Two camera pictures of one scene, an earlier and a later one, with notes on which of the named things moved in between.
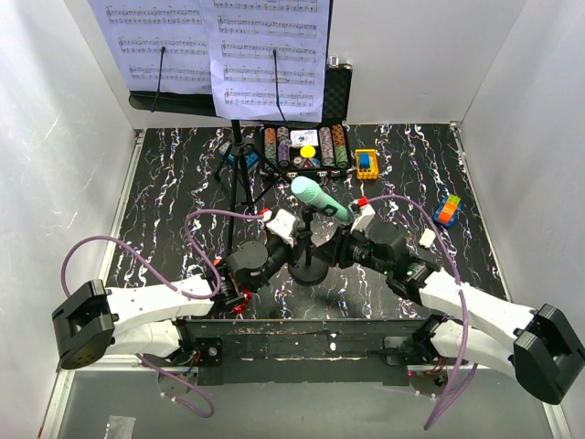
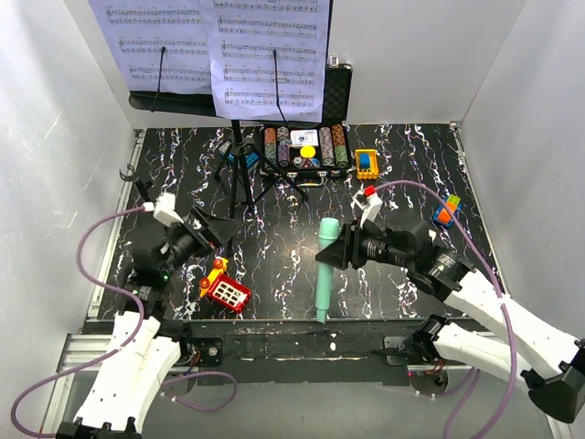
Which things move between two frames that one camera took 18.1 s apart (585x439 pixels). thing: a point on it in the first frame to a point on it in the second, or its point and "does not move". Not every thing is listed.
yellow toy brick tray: [366, 163] does not move
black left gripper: [299, 243] to [218, 229]
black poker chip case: [315, 148] does not move
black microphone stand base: [309, 274] to [131, 177]
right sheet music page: [242, 36] does not move
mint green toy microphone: [310, 191] to [328, 230]
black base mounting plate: [300, 351] does not move
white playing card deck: [303, 137] does not move
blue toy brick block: [249, 159] does not move
